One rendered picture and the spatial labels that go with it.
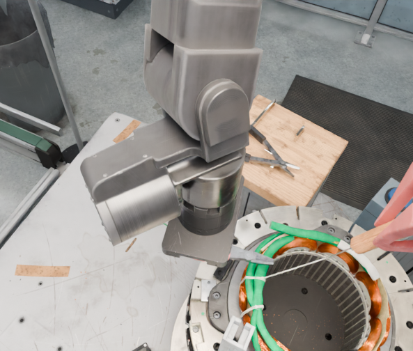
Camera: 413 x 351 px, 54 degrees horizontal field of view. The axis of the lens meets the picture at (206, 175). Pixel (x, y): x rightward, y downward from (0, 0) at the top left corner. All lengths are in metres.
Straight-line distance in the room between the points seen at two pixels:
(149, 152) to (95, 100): 2.05
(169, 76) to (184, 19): 0.04
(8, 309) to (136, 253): 0.28
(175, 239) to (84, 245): 0.59
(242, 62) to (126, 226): 0.14
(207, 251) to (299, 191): 0.35
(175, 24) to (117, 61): 2.30
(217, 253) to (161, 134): 0.14
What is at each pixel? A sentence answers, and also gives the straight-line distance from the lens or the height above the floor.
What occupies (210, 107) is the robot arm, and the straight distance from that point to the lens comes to 0.26.
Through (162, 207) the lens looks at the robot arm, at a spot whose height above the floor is 1.38.
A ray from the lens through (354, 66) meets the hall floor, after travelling 2.73.
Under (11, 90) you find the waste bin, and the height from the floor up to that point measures 0.31.
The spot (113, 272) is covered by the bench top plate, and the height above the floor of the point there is 0.78.
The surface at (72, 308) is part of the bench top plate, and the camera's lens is 0.93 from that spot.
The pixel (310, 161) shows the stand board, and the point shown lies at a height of 1.07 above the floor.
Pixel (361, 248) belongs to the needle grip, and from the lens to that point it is 0.41.
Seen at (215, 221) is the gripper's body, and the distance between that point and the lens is 0.37.
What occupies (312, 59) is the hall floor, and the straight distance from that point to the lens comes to 2.69.
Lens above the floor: 1.65
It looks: 56 degrees down
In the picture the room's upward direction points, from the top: 5 degrees clockwise
